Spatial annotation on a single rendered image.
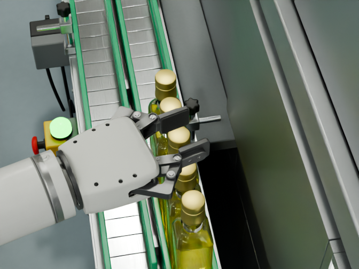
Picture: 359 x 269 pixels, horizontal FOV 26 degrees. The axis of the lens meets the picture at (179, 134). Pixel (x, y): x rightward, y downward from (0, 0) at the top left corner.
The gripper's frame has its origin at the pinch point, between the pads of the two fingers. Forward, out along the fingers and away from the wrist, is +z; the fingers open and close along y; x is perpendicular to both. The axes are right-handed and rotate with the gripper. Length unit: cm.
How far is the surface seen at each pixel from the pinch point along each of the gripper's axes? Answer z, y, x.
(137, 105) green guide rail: 6.9, -34.0, -35.5
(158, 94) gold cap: 6.0, -21.9, -18.9
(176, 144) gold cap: 3.5, -10.0, -16.2
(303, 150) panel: 12.1, 8.3, -0.2
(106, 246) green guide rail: -9.8, -9.1, -35.6
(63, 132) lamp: -6, -43, -47
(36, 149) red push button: -12, -45, -52
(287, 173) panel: 12.2, 5.9, -8.3
